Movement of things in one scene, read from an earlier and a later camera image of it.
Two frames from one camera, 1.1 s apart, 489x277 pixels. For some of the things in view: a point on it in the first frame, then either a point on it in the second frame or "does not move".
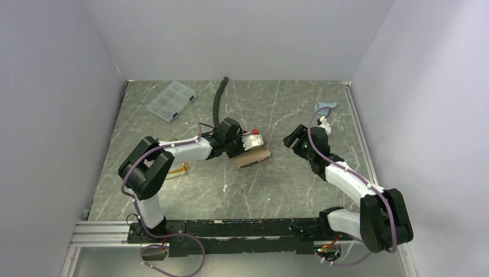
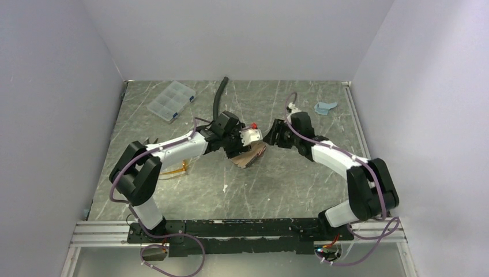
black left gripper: x=239 y=135 does not move
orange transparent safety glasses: x=179 y=172 does not move
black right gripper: x=300 y=132 → x=279 y=126
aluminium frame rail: x=109 y=234 does not move
